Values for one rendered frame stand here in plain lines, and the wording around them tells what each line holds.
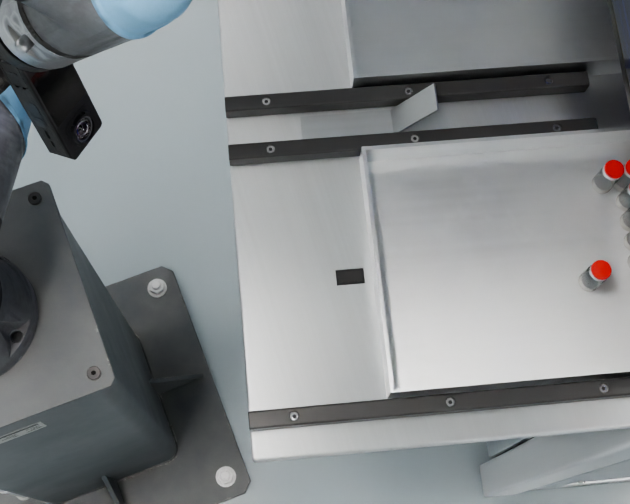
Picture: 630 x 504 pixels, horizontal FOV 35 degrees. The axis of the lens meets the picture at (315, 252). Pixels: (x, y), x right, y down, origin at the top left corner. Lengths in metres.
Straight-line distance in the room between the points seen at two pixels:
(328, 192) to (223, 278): 0.91
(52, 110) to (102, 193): 1.25
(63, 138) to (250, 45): 0.39
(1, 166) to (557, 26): 0.63
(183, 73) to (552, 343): 1.26
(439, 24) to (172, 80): 1.04
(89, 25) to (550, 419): 0.63
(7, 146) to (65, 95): 0.23
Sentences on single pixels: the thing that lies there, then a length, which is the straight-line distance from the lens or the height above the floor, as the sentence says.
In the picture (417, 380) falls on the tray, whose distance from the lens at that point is 1.03.
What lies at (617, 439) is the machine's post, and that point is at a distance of 1.18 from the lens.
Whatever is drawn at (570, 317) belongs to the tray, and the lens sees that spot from 1.08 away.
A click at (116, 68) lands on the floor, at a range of 2.16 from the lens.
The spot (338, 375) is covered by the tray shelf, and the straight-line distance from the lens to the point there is 1.03.
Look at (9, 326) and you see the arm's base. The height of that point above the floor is 0.83.
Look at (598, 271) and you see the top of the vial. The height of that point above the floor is 0.93.
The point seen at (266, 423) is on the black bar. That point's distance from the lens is 1.00.
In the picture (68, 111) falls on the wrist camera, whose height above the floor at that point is 1.17.
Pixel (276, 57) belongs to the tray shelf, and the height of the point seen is 0.88.
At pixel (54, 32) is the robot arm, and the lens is 0.68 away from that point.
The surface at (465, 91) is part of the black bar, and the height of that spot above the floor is 0.90.
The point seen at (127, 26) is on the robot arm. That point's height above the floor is 1.34.
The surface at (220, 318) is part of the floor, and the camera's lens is 1.95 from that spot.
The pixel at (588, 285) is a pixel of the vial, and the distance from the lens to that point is 1.08.
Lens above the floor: 1.89
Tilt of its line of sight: 73 degrees down
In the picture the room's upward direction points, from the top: 6 degrees clockwise
